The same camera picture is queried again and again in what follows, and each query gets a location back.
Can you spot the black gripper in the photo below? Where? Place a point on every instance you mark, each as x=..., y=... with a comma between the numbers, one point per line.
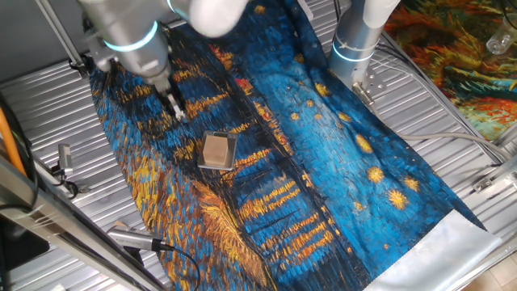
x=169, y=94

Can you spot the cardboard brown cube box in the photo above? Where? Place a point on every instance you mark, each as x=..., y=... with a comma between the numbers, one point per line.
x=215, y=150

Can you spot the silver digital scale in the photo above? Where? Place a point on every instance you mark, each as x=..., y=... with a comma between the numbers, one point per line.
x=232, y=143

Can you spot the black metal clamp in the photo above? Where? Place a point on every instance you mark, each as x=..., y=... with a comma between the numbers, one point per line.
x=65, y=158

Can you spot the tiny wooden block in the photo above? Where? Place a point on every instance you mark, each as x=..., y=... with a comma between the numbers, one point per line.
x=119, y=224

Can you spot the thin aluminium strut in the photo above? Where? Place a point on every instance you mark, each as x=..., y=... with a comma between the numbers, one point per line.
x=60, y=36

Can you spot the blue starry painting cloth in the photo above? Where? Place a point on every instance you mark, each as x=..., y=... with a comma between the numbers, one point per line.
x=323, y=169

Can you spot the black box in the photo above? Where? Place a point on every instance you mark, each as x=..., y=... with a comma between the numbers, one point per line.
x=20, y=246

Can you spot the orange painting cloth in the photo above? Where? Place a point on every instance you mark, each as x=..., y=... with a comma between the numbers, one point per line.
x=452, y=60

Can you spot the clear glass beaker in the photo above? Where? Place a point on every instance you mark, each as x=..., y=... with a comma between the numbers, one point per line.
x=501, y=36

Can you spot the silver ribbed camera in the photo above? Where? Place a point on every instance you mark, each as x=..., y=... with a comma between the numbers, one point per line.
x=133, y=238

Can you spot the wide aluminium frame beam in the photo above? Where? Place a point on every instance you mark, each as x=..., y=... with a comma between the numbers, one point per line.
x=60, y=226

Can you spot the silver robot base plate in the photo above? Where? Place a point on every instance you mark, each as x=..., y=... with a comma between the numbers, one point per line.
x=373, y=83

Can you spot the aluminium corner bracket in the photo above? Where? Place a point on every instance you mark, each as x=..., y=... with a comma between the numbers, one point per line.
x=497, y=178

